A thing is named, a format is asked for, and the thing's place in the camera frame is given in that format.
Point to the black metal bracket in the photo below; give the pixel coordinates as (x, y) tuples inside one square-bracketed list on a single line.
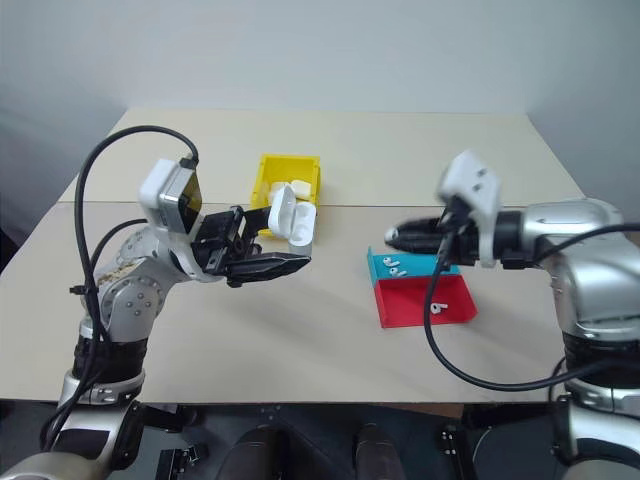
[(180, 459)]

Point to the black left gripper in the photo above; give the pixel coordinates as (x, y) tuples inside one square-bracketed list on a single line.
[(217, 237)]

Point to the white closed earbud case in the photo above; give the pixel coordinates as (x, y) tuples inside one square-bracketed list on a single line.
[(301, 188), (276, 190)]

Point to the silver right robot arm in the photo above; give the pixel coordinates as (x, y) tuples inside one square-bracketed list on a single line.
[(585, 260)]

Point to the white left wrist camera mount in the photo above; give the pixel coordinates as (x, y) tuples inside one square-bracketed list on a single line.
[(165, 197)]

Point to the dark rounded shape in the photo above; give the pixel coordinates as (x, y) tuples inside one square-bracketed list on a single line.
[(255, 452), (378, 450)]

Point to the white earbud case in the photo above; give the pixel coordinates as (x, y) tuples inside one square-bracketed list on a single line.
[(295, 220), (276, 190), (301, 188)]

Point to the red plastic tray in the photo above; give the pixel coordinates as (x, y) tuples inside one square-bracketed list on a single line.
[(410, 305)]

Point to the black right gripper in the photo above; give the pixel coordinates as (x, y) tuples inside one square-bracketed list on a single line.
[(460, 245)]

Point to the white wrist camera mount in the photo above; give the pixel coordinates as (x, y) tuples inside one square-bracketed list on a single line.
[(472, 192), (165, 197)]

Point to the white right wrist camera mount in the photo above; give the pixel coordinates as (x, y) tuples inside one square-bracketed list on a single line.
[(472, 192)]

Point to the blue plastic tray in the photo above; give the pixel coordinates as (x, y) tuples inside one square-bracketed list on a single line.
[(420, 267)]

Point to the yellow plastic bin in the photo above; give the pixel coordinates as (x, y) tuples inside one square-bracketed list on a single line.
[(265, 175)]

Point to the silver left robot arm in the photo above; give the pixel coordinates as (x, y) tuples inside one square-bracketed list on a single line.
[(130, 300)]

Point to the white earbud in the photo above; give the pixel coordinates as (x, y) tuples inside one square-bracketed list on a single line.
[(438, 307), (397, 272), (389, 261)]

